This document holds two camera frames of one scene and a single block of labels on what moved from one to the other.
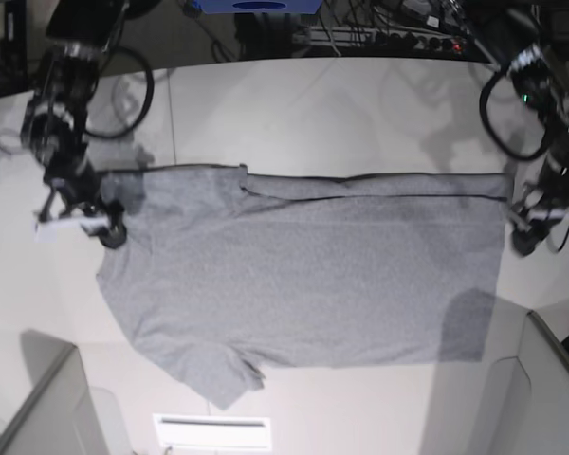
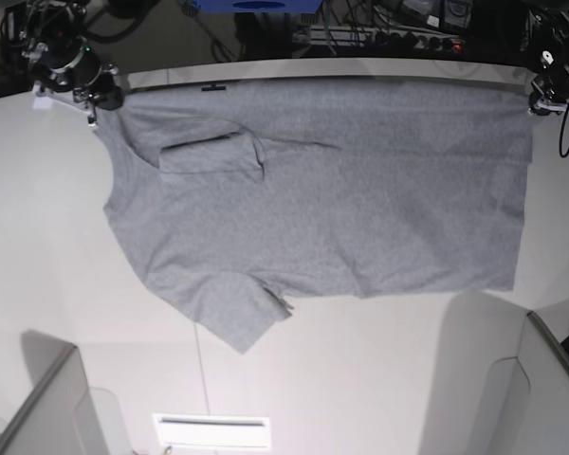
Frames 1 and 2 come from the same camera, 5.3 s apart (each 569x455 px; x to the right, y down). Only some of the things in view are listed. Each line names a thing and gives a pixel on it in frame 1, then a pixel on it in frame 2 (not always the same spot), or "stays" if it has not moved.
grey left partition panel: [57, 418] stays
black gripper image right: [559, 182] to [564, 69]
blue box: [259, 7] stays
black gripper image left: [82, 186] to [67, 63]
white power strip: [381, 37] stays
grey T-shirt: [223, 272] to [238, 198]
